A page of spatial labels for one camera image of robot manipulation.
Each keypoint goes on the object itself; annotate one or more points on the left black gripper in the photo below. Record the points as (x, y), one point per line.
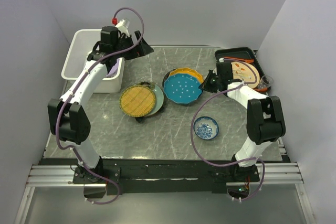
(142, 49)

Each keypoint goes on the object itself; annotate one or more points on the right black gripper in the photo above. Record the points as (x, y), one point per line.
(206, 85)

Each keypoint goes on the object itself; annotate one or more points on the teal dotted scalloped plate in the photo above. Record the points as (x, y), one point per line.
(182, 88)

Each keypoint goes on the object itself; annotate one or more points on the yellow dotted scalloped plate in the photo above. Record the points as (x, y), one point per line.
(189, 71)

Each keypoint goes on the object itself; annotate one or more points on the lilac plate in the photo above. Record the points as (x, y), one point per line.
(113, 70)

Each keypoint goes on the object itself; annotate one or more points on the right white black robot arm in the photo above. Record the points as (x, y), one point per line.
(265, 121)

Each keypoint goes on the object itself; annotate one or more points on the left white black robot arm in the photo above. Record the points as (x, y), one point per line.
(67, 118)

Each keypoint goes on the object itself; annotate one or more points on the white plastic bin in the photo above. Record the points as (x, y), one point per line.
(81, 45)

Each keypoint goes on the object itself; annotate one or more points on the beige leaf pattern plate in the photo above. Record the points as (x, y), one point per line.
(246, 74)

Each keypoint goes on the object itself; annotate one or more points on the dark brown patterned plate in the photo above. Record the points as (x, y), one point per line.
(165, 78)

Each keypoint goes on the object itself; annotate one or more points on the blue white porcelain bowl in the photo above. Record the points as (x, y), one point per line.
(206, 128)

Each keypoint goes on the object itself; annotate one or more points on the orange plastic knife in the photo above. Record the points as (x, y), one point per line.
(239, 59)

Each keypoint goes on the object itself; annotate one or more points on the black rectangular tray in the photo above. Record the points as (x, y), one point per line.
(243, 53)

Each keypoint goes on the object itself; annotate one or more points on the pale green plate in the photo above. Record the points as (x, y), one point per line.
(159, 95)

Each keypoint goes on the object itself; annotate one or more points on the woven bamboo plate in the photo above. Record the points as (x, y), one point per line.
(137, 101)

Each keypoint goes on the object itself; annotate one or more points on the clear plastic cup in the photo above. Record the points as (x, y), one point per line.
(265, 82)

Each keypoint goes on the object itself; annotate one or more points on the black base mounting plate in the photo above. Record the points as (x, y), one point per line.
(155, 176)

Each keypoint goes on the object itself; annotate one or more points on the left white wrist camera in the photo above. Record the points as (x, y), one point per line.
(122, 25)

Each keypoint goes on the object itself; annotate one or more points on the aluminium rail frame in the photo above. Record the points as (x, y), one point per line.
(62, 176)

